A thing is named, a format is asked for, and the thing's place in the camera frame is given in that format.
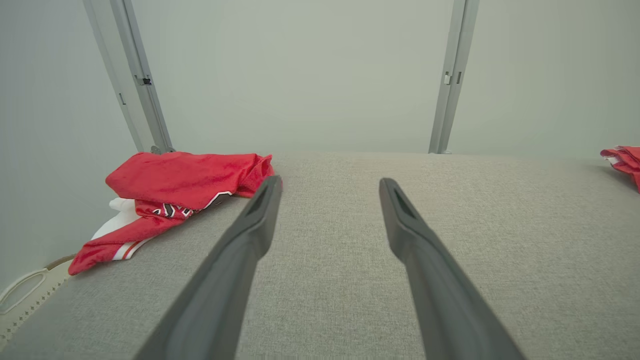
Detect red shorts white trim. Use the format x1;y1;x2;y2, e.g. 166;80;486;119
600;145;640;193

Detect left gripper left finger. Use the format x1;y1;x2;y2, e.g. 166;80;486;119
132;175;284;360

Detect white perforated laundry basket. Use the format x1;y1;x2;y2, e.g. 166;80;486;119
0;255;76;351

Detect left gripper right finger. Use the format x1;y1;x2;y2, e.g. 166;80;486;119
378;177;526;360

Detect red jersey white sleeves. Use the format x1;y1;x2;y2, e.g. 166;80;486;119
67;151;277;277

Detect grey wall partition post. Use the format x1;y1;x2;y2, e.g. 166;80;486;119
82;0;176;155
428;0;481;155

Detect grey fabric sofa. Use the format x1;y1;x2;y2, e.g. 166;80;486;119
0;151;640;360

